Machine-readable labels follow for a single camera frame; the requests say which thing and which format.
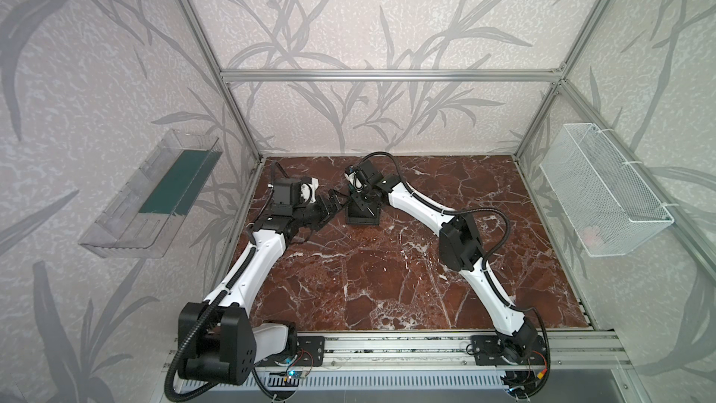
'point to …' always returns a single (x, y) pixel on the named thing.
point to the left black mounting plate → (306, 351)
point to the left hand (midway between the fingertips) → (346, 198)
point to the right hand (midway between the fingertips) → (360, 187)
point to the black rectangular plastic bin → (369, 216)
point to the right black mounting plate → (488, 350)
